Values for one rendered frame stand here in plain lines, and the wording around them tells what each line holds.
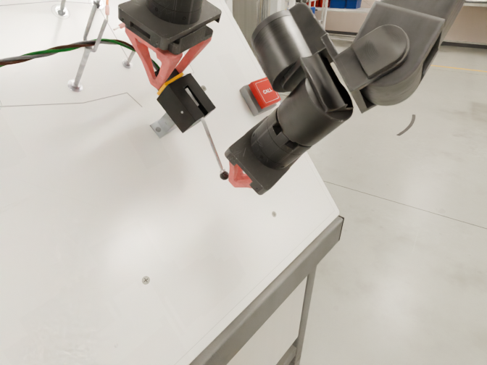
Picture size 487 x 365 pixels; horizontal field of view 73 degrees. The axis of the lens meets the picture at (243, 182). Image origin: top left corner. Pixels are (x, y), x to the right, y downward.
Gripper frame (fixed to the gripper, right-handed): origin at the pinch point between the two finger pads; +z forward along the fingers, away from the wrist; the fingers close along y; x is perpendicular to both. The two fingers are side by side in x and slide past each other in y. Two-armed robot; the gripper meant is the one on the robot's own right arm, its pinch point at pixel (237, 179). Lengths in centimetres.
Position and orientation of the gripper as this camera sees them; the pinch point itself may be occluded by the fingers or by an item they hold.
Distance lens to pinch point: 46.1
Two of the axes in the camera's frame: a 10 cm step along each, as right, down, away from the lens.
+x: 6.7, 7.4, 0.2
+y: -5.8, 5.4, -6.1
